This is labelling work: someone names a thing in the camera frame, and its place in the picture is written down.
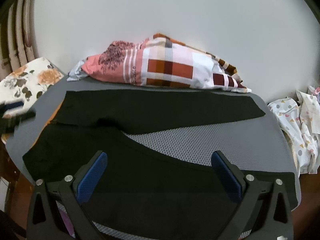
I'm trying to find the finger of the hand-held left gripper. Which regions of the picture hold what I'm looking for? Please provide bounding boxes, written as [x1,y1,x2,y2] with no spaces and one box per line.
[0,110,36,133]
[0,101,25,112]

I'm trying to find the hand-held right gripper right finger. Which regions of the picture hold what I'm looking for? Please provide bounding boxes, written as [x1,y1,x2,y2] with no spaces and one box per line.
[211,150,294,240]

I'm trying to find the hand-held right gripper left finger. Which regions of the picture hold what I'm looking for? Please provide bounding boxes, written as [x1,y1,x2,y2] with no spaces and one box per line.
[26,151,108,240]

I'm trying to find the black pants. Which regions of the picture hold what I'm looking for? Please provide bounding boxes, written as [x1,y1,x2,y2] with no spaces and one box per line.
[22,88,298,233]

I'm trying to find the floral cushion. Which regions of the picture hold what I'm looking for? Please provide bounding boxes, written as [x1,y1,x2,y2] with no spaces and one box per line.
[0,57,66,144]

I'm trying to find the grey mesh mat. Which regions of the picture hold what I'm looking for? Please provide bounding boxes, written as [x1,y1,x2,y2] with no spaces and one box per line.
[5,76,300,240]

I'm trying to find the purple cloth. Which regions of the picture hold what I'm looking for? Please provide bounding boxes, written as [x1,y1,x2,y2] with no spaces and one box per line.
[58,202,76,239]

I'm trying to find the light blue patterned cloth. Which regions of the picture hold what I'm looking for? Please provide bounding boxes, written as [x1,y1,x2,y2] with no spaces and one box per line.
[66,60,90,81]

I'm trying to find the beige curtain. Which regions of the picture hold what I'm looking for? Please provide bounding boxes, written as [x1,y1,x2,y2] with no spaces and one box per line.
[0,0,40,80]

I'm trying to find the white dotted cloth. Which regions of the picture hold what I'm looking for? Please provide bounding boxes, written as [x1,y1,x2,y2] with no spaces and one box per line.
[267,86,320,175]

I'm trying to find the plaid pink pillow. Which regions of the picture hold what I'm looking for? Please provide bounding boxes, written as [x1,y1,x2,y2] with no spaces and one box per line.
[80,33,252,94]

